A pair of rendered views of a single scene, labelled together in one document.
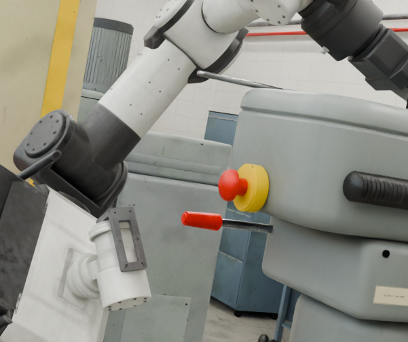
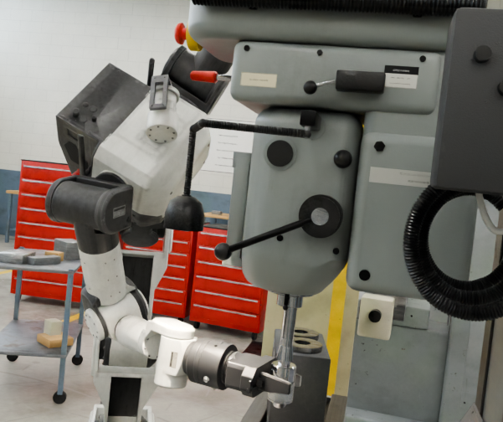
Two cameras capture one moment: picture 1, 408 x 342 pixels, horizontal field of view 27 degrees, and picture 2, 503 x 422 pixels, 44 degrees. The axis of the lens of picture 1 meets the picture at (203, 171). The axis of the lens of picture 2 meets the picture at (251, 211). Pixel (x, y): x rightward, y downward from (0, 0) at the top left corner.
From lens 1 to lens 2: 98 cm
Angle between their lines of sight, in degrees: 39
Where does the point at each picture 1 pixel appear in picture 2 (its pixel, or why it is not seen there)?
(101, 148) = (200, 64)
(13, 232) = (117, 103)
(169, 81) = not seen: hidden behind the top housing
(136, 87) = not seen: hidden behind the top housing
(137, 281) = (161, 115)
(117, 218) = (155, 80)
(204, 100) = not seen: outside the picture
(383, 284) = (248, 71)
